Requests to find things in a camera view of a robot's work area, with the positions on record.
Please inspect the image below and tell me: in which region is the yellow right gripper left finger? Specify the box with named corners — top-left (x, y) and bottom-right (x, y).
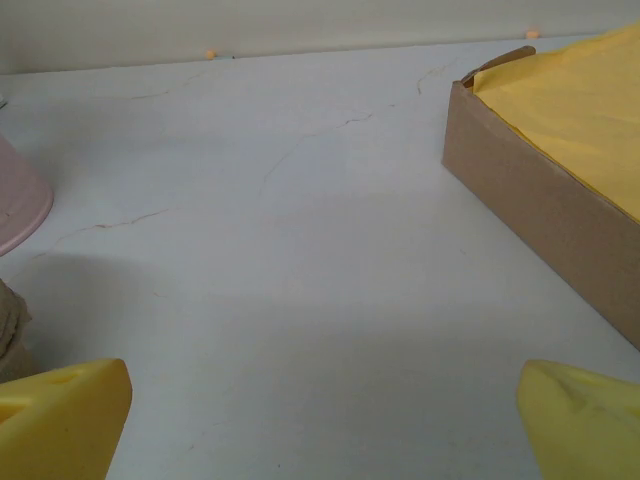
top-left (0, 357), bottom-right (134, 480)

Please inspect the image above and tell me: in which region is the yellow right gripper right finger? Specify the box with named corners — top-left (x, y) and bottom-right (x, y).
top-left (516, 358), bottom-right (640, 480)

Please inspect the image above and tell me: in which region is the yellow tissue paper sheet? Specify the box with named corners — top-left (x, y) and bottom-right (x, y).
top-left (472, 22), bottom-right (640, 224)

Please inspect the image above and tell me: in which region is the brown pulp cup carrier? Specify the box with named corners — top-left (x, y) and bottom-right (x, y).
top-left (0, 277), bottom-right (36, 386)

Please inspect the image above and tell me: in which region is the pink straw holder cup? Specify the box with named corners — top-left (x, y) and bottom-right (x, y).
top-left (0, 135), bottom-right (55, 256)

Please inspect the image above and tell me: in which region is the stack of napkins on box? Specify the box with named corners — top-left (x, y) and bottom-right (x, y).
top-left (441, 45), bottom-right (640, 351)

